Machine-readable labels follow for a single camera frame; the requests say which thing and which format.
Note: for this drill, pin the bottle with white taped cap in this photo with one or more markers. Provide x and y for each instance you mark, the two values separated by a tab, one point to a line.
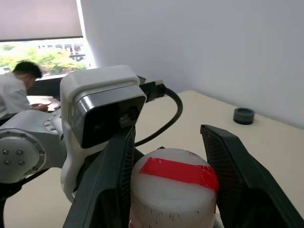
173	190

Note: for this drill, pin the small grey round cap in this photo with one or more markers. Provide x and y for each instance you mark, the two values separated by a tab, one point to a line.
244	115

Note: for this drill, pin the brown desk with papers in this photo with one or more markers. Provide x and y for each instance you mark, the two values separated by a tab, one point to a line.
51	102

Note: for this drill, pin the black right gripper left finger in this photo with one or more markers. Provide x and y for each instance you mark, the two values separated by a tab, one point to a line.
104	190

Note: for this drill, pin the person in white shirt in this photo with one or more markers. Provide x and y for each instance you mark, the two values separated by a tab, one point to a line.
12	92

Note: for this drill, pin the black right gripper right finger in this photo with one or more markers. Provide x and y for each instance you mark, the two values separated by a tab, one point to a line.
247	190

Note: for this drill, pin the grey roller window blind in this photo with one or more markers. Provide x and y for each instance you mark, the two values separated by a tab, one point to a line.
40	19

